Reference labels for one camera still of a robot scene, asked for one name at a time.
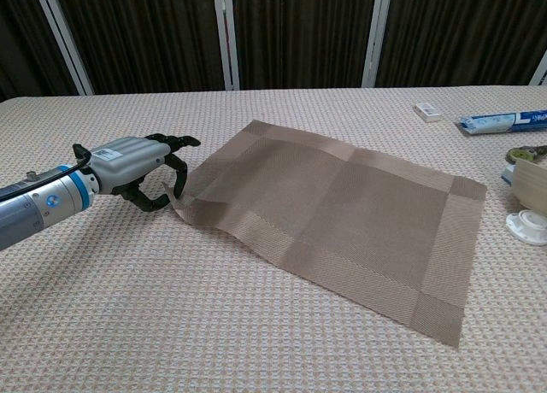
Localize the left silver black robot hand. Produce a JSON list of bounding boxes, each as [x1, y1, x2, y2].
[[71, 132, 202, 213]]

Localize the pink woven tablecloth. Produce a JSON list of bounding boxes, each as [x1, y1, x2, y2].
[[0, 83, 547, 393]]

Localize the dark pleated screen panel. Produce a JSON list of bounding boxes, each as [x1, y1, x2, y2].
[[0, 0, 81, 103], [230, 0, 379, 91], [53, 0, 226, 96], [375, 0, 547, 88]]

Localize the small white box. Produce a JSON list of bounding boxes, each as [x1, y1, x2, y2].
[[414, 103, 444, 123]]

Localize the blue white toothpaste tube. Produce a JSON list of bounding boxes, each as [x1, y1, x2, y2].
[[453, 109, 547, 136]]

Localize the brown woven placemat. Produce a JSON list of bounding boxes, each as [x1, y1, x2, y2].
[[161, 119, 488, 349]]

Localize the beige bowl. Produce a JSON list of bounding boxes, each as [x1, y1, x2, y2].
[[511, 158, 547, 218]]

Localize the grey screen frame post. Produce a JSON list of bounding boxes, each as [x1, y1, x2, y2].
[[212, 0, 241, 91], [362, 0, 393, 88], [528, 53, 547, 86], [32, 0, 94, 97]]

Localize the white round cap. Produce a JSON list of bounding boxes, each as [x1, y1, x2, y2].
[[505, 208, 547, 246]]

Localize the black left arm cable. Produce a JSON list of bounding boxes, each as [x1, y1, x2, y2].
[[0, 144, 93, 197]]

